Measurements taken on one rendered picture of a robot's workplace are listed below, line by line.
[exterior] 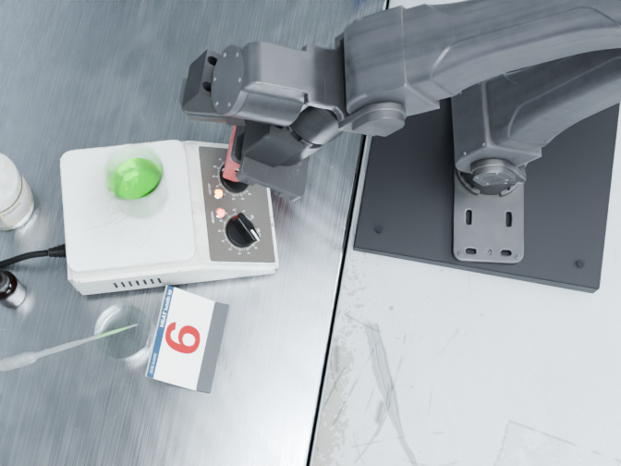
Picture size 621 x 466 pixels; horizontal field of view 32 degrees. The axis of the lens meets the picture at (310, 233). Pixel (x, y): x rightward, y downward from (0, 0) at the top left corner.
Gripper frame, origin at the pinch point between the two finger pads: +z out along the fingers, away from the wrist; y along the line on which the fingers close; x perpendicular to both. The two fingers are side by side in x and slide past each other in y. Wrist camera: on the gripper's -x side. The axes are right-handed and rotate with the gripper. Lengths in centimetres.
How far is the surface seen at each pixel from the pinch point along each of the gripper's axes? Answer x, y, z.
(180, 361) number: 1.2, 17.8, 7.4
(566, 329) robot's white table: 34.5, 8.9, -10.0
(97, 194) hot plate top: -11.4, 5.3, 4.4
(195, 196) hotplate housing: -2.7, 3.3, 1.7
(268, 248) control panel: 5.7, 6.0, 1.4
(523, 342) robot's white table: 30.9, 10.7, -7.8
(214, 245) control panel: 0.0, 7.6, 1.4
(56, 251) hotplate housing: -12.0, 9.3, 11.5
